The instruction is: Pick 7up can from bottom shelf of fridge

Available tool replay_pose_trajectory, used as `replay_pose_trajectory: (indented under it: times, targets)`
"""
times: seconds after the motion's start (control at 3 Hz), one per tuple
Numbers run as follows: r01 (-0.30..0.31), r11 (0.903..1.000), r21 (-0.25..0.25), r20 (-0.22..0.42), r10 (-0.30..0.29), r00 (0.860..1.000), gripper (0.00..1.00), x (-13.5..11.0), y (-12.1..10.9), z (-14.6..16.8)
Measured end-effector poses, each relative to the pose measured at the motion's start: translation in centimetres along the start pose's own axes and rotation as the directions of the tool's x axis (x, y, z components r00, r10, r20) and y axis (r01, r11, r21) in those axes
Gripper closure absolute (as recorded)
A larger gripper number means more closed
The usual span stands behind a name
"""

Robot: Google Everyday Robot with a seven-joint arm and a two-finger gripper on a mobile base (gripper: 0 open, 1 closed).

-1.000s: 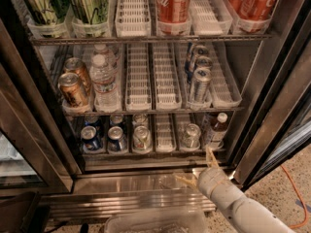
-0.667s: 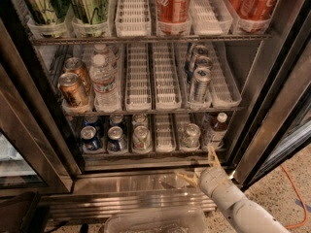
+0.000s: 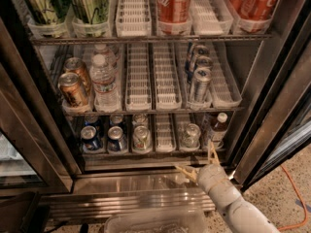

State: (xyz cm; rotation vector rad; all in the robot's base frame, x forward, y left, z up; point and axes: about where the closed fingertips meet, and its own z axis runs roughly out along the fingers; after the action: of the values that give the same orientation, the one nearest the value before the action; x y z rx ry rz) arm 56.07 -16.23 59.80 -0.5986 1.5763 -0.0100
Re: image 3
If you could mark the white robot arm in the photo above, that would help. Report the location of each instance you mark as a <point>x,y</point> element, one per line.
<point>239,215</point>

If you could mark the brown tea bottle white cap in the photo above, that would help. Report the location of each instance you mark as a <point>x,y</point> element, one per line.
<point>216,128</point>

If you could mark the clear plastic bin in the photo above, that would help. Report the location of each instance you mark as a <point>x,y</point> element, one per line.
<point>174,220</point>

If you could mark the right green tea can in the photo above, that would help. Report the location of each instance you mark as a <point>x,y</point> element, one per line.
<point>91,11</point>

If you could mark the blue pepsi can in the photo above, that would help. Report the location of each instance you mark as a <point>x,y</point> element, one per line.
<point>117,120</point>
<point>96,122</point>
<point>90,139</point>
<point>116,140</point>

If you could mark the right front coca-cola can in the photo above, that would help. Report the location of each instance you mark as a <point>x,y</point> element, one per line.
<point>256,9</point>

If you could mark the gold coffee can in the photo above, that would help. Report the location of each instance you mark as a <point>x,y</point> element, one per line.
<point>76,65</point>
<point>73,90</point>

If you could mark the rear diet pepsi can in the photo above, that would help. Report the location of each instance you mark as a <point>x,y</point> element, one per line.
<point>140,120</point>

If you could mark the rear gold coffee can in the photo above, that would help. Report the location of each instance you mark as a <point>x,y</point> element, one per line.
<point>76,65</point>

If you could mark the clear water bottle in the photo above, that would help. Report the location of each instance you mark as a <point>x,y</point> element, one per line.
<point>104,50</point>
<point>103,78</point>

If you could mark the open glass fridge door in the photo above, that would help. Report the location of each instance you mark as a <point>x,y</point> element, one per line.
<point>278,96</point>

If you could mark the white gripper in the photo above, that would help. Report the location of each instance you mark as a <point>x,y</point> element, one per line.
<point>210,175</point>

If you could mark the diet pepsi can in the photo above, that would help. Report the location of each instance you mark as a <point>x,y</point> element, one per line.
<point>140,120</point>
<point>142,139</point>

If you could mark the green tea can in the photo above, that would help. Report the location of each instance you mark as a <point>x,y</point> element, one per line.
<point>48,12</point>
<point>91,11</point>

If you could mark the middle silver red bull can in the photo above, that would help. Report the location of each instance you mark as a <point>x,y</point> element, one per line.
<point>200,61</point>

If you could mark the left rear blue pepsi can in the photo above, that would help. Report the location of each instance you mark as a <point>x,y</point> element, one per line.
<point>96,122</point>

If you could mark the rear silver red bull can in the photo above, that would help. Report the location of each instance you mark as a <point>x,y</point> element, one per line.
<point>193,50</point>

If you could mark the front gold coffee can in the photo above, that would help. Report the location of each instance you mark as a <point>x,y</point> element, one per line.
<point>73,90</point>

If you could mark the front clear water bottle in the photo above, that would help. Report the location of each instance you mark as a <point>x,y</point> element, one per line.
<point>103,78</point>

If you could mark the rear clear water bottle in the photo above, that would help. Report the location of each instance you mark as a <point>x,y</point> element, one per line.
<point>104,50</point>

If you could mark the front silver red bull can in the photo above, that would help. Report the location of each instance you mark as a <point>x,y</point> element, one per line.
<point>200,83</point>

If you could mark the left front blue pepsi can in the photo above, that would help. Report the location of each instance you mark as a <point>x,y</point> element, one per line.
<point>90,139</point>

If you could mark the left green tea can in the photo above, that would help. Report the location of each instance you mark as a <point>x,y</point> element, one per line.
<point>48,12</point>

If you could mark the centre red coca-cola can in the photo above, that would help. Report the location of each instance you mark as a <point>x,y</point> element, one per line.
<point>173,11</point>

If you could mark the front diet pepsi can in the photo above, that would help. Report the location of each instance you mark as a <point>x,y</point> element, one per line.
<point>142,139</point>

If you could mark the stainless steel fridge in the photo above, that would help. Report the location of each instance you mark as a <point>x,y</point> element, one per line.
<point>78,186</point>

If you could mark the silver red bull can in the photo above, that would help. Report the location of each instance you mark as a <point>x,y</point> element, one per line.
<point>200,83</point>
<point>193,50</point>
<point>200,61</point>

